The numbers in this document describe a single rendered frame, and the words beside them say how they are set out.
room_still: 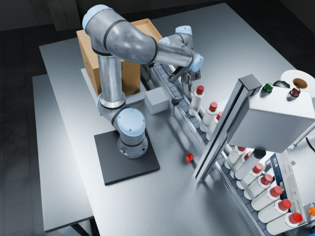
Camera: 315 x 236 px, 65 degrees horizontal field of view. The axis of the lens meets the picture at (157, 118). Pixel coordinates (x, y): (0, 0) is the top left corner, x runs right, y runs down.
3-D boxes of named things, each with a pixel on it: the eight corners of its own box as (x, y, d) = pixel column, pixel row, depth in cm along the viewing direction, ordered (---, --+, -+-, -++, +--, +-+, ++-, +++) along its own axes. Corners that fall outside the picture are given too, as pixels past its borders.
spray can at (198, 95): (199, 114, 133) (208, 89, 116) (191, 117, 132) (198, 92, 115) (194, 107, 136) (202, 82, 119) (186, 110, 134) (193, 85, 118)
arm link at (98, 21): (113, 132, 115) (103, 28, 72) (95, 113, 121) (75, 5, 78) (133, 120, 121) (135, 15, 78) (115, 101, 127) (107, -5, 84)
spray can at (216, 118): (217, 139, 125) (229, 116, 108) (209, 143, 124) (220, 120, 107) (212, 131, 128) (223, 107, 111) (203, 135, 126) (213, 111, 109)
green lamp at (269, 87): (272, 94, 65) (275, 89, 63) (262, 93, 65) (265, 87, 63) (271, 87, 66) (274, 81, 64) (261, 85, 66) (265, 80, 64)
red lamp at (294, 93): (299, 99, 64) (303, 93, 62) (288, 97, 64) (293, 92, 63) (297, 92, 66) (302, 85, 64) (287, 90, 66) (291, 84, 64)
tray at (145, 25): (166, 47, 170) (166, 43, 167) (131, 57, 162) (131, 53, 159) (147, 23, 185) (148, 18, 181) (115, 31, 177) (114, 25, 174)
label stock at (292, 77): (262, 97, 143) (273, 80, 131) (281, 82, 151) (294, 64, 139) (291, 120, 135) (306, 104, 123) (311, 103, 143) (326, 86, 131)
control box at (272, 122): (281, 154, 77) (318, 120, 61) (226, 144, 77) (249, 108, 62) (277, 127, 82) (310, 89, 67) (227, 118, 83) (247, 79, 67)
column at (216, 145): (205, 179, 118) (263, 85, 63) (197, 183, 117) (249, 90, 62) (200, 171, 120) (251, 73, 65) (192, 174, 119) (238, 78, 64)
